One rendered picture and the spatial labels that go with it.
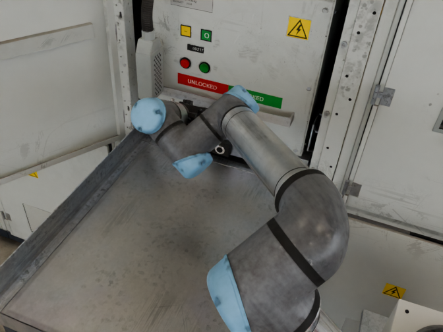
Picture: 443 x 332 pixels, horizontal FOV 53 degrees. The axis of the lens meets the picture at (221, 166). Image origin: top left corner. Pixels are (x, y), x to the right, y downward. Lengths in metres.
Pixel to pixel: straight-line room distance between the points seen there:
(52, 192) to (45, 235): 0.73
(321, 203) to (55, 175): 1.35
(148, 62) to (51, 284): 0.61
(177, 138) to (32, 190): 1.16
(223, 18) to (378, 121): 0.48
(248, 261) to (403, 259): 0.90
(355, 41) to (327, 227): 0.59
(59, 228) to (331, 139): 0.76
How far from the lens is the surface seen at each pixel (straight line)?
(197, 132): 0.92
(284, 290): 0.62
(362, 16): 1.09
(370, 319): 1.24
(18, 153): 1.42
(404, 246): 1.43
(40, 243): 1.20
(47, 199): 1.98
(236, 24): 1.22
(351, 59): 1.13
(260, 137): 0.79
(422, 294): 1.58
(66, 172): 1.79
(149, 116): 0.94
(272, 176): 0.72
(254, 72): 1.25
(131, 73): 1.40
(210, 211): 1.25
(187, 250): 1.15
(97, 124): 1.48
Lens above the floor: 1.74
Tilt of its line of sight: 40 degrees down
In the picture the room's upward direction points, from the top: 4 degrees clockwise
